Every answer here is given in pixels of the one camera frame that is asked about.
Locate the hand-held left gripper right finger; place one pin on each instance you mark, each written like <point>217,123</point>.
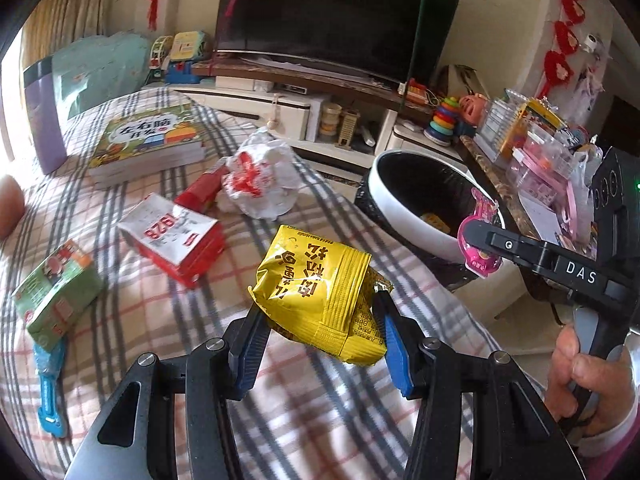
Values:
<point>400,357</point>

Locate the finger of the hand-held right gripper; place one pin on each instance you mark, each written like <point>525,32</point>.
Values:
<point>507,246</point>

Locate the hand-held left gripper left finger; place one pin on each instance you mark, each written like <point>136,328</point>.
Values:
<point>247,362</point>

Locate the pink wrapper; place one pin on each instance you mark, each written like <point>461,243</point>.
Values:
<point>480,210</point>

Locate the yellow snack bag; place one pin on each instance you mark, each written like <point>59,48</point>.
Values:
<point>310,285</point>

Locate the white bin with black bag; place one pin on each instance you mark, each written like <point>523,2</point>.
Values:
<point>400,195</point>

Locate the white red plastic bag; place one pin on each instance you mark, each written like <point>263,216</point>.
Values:
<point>265,175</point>

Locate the person's right forearm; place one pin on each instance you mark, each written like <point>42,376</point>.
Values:
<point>620,452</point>

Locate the person's right hand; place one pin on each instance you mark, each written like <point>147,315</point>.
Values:
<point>612,395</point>

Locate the white paper sheet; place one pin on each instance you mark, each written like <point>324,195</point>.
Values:
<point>537,220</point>

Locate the clear plastic bag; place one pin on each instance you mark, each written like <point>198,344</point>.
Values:
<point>582,195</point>

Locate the brown marble counter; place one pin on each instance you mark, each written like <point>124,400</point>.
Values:
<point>490,180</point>

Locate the small yellow packet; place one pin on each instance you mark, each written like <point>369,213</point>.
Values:
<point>435,222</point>

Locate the pink clear plastic box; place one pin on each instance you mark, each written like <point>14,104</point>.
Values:
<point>542,170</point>

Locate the clear plastic container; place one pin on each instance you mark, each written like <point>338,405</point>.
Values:
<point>492,122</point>

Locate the yellow box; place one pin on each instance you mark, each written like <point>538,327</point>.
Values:
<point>537,120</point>

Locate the pink pig toy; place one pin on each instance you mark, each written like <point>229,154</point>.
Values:
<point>472,109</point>

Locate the pale hanging cloth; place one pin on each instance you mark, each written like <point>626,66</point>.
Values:
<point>592,80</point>

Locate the red white packet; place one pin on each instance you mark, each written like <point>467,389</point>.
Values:
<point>170,237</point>

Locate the cardboard box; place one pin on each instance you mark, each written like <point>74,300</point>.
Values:
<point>462,80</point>

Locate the red tube package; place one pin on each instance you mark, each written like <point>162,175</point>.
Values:
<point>197,192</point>

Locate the wooden tower toy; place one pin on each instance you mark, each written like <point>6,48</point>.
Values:
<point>348,127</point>

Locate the blue wrapper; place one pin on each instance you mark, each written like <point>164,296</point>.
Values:
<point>50,390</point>

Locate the green carton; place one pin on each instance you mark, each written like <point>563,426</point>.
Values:
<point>55,295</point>

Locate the round wooden stacking toy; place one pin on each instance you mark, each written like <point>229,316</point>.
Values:
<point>331,119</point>

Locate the colourful children's book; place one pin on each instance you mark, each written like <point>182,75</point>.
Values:
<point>145,145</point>

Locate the white television cabinet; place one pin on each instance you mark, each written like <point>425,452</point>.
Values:
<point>300,110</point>

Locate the pale hanging toy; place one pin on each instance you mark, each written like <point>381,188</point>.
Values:
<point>275,112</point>

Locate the white set-top box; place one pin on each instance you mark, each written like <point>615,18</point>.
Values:
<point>295,87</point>

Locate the orange ball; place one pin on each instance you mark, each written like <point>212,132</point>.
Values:
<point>10,207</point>

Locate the black television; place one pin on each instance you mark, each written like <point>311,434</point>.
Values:
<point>340,15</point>

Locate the blue toy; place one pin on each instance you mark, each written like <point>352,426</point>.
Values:
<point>182,74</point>

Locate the purple thermos bottle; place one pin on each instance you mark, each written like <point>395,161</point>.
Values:
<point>47,120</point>

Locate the yellow green toy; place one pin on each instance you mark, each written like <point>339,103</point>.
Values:
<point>190,46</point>

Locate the ferris wheel toy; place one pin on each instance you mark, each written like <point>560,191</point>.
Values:
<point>160,52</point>

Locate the teal cushion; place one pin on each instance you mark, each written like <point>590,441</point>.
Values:
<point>100,72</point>

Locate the beige patterned curtain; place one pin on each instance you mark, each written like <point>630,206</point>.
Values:
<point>70,5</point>

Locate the white security camera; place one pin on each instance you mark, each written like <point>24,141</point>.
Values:
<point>594,44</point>

